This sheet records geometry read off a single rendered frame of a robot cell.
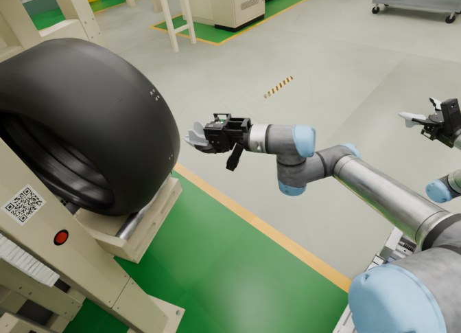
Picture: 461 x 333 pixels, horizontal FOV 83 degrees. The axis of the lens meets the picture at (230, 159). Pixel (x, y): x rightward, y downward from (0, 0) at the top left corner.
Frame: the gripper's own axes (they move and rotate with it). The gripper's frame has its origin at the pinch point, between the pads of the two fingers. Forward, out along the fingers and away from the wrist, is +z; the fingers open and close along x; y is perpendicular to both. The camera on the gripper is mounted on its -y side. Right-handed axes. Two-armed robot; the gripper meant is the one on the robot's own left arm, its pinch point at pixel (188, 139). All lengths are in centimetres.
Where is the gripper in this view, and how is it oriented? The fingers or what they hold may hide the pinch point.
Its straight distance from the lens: 77.8
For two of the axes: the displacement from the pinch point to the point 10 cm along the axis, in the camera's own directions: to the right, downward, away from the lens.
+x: -3.4, 6.9, -6.4
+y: -2.1, -7.2, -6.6
